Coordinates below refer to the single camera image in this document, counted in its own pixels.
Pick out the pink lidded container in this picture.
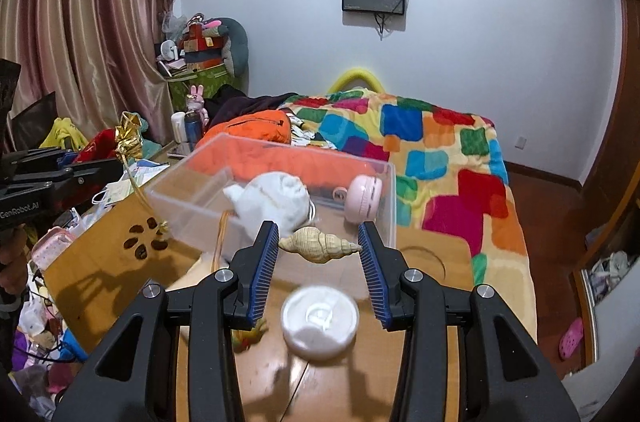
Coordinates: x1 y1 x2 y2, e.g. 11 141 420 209
32 226 76 268

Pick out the green storage box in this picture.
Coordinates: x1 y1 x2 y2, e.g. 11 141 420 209
167 62 236 113

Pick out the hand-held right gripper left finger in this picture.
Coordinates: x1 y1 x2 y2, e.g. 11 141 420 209
52 221 279 422

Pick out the pink rabbit toy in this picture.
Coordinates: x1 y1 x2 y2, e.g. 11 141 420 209
186 85 208 123

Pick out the red gift box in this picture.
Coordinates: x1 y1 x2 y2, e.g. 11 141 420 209
182 22 223 53

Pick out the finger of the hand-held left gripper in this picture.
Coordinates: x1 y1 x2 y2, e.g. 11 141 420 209
12 147 83 170
10 158 124 209

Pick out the red velvet pouch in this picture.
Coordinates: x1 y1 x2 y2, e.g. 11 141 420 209
75 127 127 164

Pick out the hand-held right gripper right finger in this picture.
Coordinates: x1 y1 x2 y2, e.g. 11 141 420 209
357 221 581 422

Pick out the orange jacket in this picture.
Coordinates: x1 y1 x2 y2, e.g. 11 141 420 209
195 109 391 198

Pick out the pink round mini fan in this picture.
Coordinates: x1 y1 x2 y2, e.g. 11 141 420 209
332 175 385 225

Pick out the pile of colourful clothes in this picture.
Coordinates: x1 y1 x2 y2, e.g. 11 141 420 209
10 292 86 403

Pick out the yellow garment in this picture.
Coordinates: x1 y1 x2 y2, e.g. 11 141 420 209
40 117 91 150

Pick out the grey green plush toy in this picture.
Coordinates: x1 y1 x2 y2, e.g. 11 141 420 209
220 17 249 78

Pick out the black bag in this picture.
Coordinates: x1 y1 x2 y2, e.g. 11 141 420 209
12 92 58 149

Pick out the yellow ring cushion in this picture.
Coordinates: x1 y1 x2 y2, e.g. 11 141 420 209
327 67 386 96

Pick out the white bottle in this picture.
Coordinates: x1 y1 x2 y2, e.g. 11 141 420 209
171 112 188 146

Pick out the wooden desktop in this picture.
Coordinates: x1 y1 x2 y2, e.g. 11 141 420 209
30 187 538 422

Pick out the person's left hand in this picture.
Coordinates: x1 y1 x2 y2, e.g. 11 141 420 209
0 227 27 298

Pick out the blue water bottle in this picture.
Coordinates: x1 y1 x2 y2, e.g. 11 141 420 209
185 112 204 146

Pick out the white pouch with gold cord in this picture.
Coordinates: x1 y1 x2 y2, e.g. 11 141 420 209
215 172 315 265

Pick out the clear plastic storage box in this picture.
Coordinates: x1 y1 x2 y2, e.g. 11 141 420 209
143 135 398 253

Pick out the pink clog shoe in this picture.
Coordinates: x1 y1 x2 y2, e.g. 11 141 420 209
557 317 585 360

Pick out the small yellow green ornament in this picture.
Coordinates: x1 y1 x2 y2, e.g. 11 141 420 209
232 316 269 354

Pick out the pink satin curtain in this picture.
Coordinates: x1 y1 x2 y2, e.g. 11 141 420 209
0 0 201 153

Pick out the beige spiral seashell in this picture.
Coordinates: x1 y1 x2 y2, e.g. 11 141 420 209
278 226 363 263

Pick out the dark clothing heap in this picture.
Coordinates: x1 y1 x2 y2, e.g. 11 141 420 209
205 85 301 128

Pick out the white round jar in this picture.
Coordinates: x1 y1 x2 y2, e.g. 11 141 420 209
280 285 360 360

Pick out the gold foil flower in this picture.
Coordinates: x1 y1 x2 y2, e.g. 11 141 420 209
114 112 170 237

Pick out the white face mask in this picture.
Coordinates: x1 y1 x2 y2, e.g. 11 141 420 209
92 182 133 208

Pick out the colourful patchwork blanket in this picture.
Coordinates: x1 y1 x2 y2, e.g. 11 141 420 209
277 87 538 353

